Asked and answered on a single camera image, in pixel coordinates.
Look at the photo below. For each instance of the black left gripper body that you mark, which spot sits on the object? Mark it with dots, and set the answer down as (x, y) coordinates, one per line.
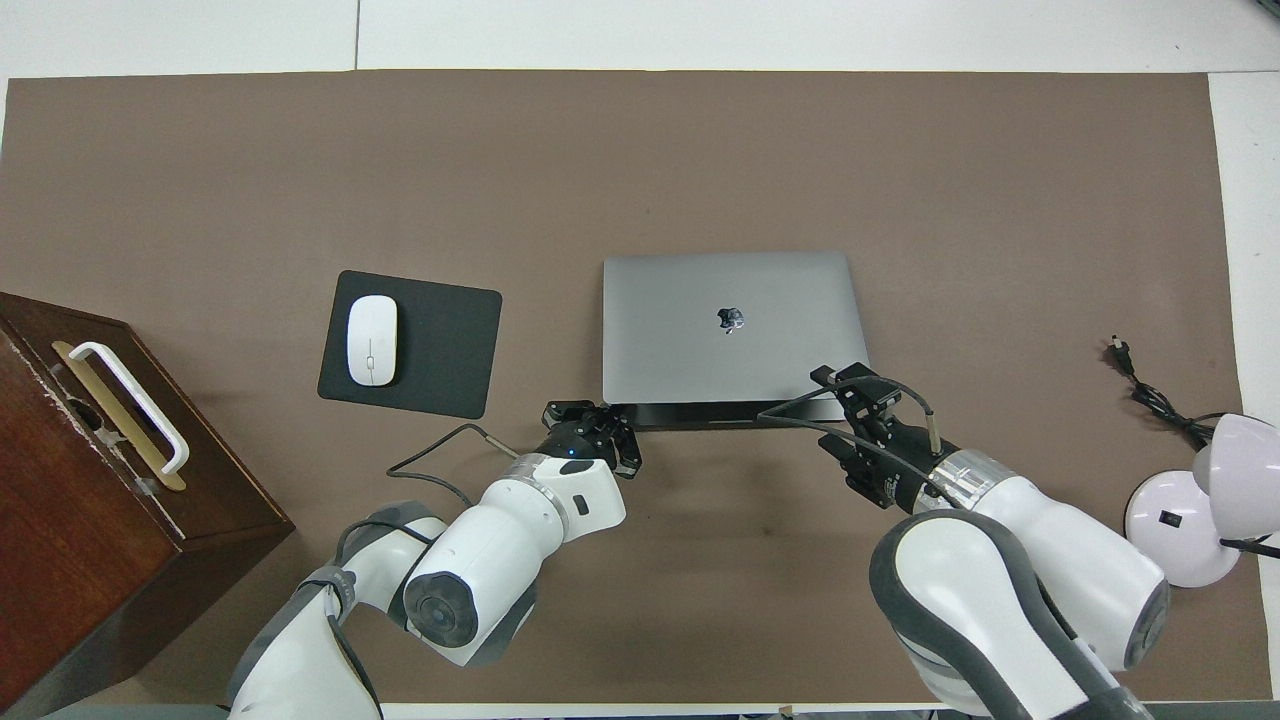
(580, 442)

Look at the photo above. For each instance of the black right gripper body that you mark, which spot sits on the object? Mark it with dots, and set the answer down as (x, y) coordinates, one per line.
(890, 460)

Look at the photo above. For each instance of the grey aluminium laptop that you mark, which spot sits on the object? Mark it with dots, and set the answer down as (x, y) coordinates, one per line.
(700, 340)

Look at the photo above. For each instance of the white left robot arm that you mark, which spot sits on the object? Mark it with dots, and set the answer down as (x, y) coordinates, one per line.
(480, 570)

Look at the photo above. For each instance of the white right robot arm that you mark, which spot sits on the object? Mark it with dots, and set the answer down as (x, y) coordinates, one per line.
(1080, 560)

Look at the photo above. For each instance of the black mouse pad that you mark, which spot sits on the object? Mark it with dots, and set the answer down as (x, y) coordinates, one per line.
(450, 350)

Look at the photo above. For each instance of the white computer mouse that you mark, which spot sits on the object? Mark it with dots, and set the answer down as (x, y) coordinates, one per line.
(372, 340)

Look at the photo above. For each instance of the brown table mat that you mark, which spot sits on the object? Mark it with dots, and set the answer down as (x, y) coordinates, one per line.
(640, 150)

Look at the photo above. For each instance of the white desk lamp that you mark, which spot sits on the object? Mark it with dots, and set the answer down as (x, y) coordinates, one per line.
(1165, 530)

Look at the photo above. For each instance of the dark wooden box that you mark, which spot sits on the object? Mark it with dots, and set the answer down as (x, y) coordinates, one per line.
(80, 560)

